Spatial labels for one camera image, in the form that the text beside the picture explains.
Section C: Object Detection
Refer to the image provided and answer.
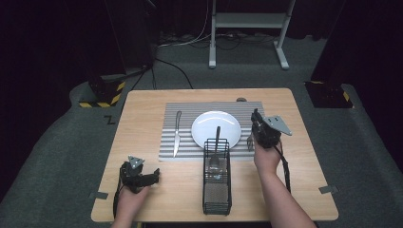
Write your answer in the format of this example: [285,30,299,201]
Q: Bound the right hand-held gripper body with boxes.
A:
[253,114,294,149]

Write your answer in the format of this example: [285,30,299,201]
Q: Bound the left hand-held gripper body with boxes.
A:
[119,154,147,195]

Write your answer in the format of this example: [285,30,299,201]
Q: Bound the black-handled fork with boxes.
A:
[246,131,256,152]

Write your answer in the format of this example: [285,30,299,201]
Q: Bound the steel table knife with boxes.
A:
[172,110,183,159]

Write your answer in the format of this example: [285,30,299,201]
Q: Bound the black wire cutlery caddy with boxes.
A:
[201,138,233,217]

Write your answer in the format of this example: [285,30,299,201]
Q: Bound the person's left hand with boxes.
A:
[116,184,152,220]

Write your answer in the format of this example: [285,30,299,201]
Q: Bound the person's right hand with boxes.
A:
[253,138,283,178]

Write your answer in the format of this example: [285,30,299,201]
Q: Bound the grey tape piece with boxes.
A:
[318,184,339,195]
[88,191,109,200]

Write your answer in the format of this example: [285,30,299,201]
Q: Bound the white round plate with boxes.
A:
[190,109,242,151]

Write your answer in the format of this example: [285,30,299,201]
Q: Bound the grey striped placemat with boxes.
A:
[158,101,277,162]

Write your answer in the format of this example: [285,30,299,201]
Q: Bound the black base with hazard stripes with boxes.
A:
[78,75,126,109]
[303,80,355,109]

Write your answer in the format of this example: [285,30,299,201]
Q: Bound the white metal stand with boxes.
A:
[207,0,297,71]

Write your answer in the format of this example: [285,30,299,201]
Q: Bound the black cabinet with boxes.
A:
[104,0,160,70]

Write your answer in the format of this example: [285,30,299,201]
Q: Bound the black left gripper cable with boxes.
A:
[112,170,125,220]

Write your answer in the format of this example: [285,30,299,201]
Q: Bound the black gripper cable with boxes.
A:
[273,144,293,195]
[112,170,125,220]

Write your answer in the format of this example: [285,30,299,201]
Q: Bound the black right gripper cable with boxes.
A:
[273,144,293,195]

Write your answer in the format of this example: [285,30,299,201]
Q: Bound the black-handled spoon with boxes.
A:
[209,125,222,168]

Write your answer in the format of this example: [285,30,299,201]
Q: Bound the bundle of dark floor cables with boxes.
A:
[215,30,278,51]

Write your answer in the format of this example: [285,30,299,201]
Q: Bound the black floor cable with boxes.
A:
[154,57,195,90]

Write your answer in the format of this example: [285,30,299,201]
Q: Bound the white floor cable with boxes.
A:
[157,0,213,49]

